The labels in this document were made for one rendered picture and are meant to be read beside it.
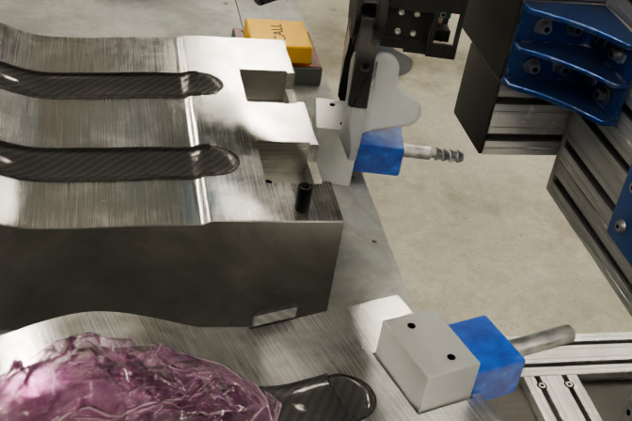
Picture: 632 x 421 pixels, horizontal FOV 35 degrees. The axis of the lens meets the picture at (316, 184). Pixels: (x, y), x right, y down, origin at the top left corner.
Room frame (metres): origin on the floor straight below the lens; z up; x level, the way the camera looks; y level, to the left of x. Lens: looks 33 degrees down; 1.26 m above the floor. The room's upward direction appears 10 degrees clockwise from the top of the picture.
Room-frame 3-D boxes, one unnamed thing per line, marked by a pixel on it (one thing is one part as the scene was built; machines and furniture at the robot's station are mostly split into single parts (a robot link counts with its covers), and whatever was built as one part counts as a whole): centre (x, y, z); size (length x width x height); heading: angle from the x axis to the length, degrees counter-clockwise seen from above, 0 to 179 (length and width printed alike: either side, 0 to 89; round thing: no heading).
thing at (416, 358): (0.46, -0.12, 0.86); 0.13 x 0.05 x 0.05; 123
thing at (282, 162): (0.59, 0.02, 0.87); 0.05 x 0.05 x 0.04; 15
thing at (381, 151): (0.74, -0.06, 0.83); 0.13 x 0.05 x 0.05; 96
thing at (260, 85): (0.69, 0.05, 0.87); 0.05 x 0.05 x 0.04; 15
